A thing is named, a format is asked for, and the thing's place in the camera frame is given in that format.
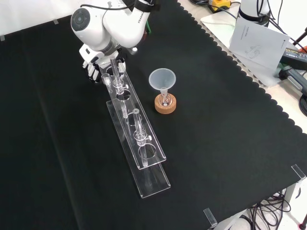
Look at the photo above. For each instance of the grey table leg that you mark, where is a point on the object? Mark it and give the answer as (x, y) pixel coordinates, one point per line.
(291, 198)

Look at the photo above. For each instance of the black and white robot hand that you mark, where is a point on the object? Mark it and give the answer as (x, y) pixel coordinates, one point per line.
(90, 55)

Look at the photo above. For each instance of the small glass round-bottom flask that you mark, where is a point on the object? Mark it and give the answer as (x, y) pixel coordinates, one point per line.
(165, 98)

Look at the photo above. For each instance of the yellow stop button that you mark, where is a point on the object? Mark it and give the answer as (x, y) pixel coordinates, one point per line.
(221, 3)

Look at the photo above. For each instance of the white printed booklet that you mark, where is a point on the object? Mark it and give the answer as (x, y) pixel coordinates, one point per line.
(259, 43)

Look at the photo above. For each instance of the small clear glass weighing funnel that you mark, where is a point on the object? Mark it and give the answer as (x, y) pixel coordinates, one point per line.
(106, 80)

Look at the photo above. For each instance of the pale board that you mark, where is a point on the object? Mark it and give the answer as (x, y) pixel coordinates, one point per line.
(265, 76)

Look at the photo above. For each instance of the clear cloth clip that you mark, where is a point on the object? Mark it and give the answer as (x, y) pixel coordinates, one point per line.
(210, 216)
(298, 171)

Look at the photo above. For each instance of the clear acrylic funnel stand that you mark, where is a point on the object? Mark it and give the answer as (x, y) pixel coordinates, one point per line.
(134, 134)

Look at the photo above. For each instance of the translucent plastic funnel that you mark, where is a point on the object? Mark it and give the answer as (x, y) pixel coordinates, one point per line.
(162, 79)

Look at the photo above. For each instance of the black tripod leg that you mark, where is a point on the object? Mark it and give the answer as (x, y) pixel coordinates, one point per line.
(301, 37)

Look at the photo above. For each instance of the black power adapter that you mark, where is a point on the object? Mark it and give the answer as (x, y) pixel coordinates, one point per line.
(296, 56)

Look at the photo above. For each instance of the black bench cloth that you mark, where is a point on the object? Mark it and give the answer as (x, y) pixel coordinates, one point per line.
(216, 143)

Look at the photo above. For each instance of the grey and black hand tool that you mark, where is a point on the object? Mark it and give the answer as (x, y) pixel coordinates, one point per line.
(296, 77)

